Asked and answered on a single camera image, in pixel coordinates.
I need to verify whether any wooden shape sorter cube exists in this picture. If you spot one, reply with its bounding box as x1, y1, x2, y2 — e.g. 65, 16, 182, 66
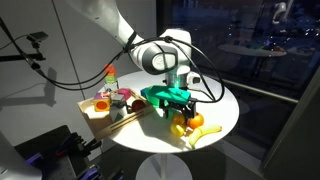
93, 92, 111, 112

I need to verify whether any yellow toy lemon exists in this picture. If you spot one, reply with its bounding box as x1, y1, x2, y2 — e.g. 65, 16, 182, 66
170, 124, 185, 137

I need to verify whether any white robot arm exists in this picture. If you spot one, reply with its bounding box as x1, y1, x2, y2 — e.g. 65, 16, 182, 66
67, 0, 200, 89

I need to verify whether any black camera on stand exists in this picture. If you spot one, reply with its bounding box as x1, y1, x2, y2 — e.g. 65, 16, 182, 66
0, 31, 48, 62

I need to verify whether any yellow toy peach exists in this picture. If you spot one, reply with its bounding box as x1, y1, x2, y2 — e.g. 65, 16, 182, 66
172, 113, 185, 125

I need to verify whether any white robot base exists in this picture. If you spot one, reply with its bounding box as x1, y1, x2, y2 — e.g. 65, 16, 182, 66
0, 132, 42, 180

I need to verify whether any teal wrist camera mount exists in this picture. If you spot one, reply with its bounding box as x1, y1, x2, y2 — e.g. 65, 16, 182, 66
146, 85, 191, 107

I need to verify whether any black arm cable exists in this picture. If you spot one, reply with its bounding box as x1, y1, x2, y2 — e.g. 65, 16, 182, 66
0, 16, 226, 104

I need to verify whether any orange stacking block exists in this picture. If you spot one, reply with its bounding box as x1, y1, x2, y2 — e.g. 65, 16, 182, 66
104, 64, 116, 75

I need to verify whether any grey toy block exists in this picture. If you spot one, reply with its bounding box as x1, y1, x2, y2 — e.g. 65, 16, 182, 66
111, 94, 125, 108

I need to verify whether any white table pedestal base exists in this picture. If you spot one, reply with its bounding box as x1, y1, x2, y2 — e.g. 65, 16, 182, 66
135, 154, 193, 180

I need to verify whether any wooden tray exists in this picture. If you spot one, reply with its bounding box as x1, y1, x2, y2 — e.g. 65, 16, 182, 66
78, 88, 154, 140

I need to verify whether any pink toy block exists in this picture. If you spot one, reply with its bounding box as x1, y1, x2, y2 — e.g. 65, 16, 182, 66
118, 88, 131, 100

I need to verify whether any blue toy block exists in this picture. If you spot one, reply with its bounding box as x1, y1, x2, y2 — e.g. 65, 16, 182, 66
140, 88, 149, 98

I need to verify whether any yellow toy banana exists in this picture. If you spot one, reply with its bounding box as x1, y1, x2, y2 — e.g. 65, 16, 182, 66
188, 124, 222, 149

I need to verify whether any green stacking block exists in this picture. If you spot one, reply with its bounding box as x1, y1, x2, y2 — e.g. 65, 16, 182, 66
105, 75, 117, 84

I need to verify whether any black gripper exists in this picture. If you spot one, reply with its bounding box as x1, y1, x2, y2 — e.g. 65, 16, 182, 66
159, 100, 197, 119

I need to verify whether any black equipment cart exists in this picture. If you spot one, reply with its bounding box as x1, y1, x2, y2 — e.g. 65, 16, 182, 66
15, 125, 101, 180

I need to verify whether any red toy apple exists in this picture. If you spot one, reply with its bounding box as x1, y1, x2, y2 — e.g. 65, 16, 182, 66
131, 100, 146, 112

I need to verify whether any purple spring clamp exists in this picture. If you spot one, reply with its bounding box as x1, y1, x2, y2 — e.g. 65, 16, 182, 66
55, 133, 82, 157

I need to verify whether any toy orange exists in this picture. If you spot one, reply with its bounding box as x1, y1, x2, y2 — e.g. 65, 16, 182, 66
187, 113, 204, 129

